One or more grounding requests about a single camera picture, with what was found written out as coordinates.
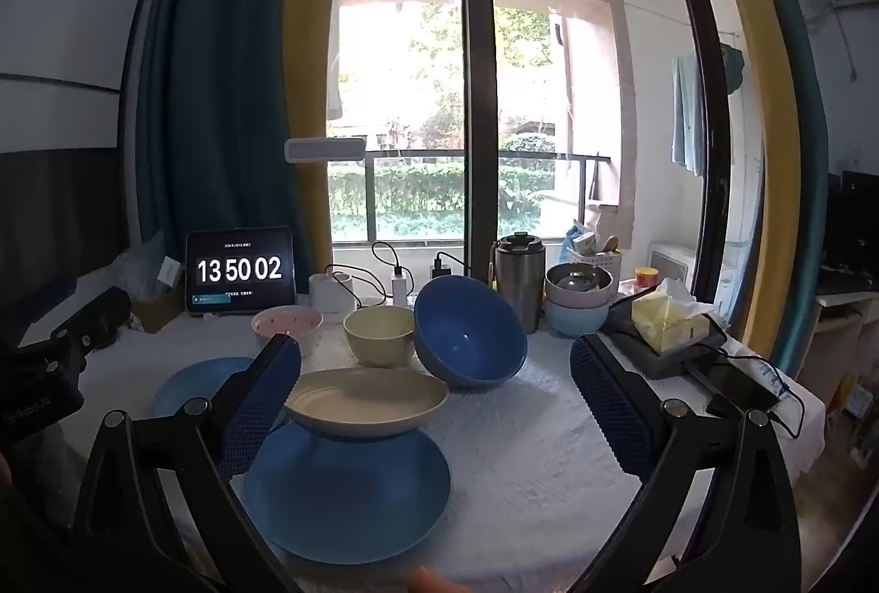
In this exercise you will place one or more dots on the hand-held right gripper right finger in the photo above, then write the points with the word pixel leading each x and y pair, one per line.
pixel 611 407

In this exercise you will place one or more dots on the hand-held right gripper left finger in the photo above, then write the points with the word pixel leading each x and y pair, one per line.
pixel 261 407

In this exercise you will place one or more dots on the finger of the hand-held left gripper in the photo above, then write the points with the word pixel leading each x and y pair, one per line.
pixel 96 311

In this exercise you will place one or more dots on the light blue plate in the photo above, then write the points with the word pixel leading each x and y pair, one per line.
pixel 192 387

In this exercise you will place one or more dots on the pink strawberry bowl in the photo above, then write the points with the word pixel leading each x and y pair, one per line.
pixel 288 325

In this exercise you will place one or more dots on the cream plate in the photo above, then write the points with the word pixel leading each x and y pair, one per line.
pixel 364 404

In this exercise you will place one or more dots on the light blue bowl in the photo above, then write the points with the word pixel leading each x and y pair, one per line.
pixel 350 497
pixel 577 319

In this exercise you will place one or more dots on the cream bowl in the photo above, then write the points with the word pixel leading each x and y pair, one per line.
pixel 378 339

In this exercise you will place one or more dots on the dark blue bowl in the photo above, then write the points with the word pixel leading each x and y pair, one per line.
pixel 467 332

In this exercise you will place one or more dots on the clear plastic bag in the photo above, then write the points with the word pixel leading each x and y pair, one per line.
pixel 137 270

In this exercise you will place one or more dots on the cardboard box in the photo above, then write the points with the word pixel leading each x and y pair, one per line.
pixel 158 315

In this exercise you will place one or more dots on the grey folded cloth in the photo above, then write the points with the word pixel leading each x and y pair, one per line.
pixel 659 363

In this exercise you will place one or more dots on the small white box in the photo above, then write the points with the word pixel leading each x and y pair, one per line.
pixel 169 271

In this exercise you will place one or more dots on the white textured tablecloth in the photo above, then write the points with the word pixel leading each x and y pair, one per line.
pixel 535 462

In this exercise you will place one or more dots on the yellow tissue pack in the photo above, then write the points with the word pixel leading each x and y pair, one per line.
pixel 669 318

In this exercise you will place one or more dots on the plain pink bowl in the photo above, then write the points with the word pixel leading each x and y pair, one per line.
pixel 580 296

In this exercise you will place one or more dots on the black phone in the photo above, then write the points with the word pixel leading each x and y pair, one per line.
pixel 738 387

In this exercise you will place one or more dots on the red yellow jar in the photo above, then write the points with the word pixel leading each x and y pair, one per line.
pixel 645 278

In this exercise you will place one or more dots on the steel bowl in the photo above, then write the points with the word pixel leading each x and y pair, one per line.
pixel 580 277

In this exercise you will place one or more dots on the white desk lamp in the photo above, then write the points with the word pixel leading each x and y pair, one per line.
pixel 329 291

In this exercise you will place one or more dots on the black tablet clock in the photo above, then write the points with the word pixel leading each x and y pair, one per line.
pixel 240 270

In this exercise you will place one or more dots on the white basket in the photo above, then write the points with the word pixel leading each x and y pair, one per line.
pixel 594 260

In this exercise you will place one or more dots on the steel tumbler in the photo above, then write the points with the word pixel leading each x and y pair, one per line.
pixel 518 284

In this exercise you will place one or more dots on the white appliance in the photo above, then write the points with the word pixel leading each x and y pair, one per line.
pixel 676 263

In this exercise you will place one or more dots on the white charger box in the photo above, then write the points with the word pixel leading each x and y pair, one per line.
pixel 347 270

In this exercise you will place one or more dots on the white power strip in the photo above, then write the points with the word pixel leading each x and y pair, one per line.
pixel 384 299

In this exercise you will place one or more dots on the white charger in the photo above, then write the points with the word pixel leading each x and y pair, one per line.
pixel 400 285

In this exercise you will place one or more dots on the black charger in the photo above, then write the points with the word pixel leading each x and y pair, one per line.
pixel 439 271

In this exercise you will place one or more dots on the wooden side desk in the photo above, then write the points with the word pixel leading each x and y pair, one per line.
pixel 838 332

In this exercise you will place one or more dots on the teal curtain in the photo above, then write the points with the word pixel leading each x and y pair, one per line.
pixel 803 188
pixel 220 84

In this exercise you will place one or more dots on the balcony railing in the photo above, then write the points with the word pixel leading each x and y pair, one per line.
pixel 412 155

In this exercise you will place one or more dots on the hanging light blue shirt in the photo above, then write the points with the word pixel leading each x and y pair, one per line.
pixel 689 119

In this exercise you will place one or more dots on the yellow curtain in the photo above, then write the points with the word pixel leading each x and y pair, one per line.
pixel 309 50
pixel 769 153

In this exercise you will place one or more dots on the black monitor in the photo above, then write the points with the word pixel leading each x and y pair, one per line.
pixel 855 222

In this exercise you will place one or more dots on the black door frame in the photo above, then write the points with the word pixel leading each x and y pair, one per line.
pixel 477 84
pixel 707 119

